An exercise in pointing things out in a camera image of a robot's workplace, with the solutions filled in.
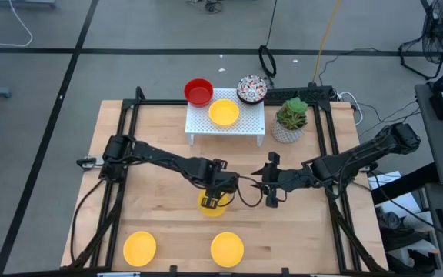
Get black coiled cable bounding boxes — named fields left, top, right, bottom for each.
left=258, top=0, right=280, bottom=88

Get black desk beam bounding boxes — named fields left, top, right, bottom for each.
left=370, top=162, right=439, bottom=205

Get white power cable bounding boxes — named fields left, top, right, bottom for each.
left=338, top=91, right=365, bottom=127

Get white floor cable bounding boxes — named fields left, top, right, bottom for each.
left=0, top=0, right=34, bottom=48

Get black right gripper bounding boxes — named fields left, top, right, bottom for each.
left=251, top=152, right=313, bottom=209

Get black cable bundle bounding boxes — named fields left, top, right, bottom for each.
left=185, top=0, right=225, bottom=15

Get black power strip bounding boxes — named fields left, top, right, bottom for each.
left=264, top=86, right=338, bottom=104

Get green succulent in white pot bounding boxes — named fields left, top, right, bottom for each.
left=271, top=97, right=310, bottom=145

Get black floor fan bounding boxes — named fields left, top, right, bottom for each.
left=398, top=0, right=443, bottom=80

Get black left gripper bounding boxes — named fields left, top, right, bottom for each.
left=202, top=159, right=233, bottom=211

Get yellow mini bowl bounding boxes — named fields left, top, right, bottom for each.
left=122, top=230, right=158, bottom=268
left=197, top=190, right=230, bottom=218
left=210, top=231, right=245, bottom=269
left=208, top=98, right=241, bottom=128

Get black aluminium table frame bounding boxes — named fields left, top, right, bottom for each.
left=67, top=86, right=390, bottom=277

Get white papers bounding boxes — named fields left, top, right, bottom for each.
left=367, top=171, right=425, bottom=232

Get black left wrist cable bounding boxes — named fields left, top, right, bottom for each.
left=227, top=175, right=265, bottom=209

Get yellow floor cable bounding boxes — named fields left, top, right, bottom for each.
left=311, top=0, right=342, bottom=85

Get white perforated metal shelf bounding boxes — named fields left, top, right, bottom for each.
left=185, top=87, right=267, bottom=148

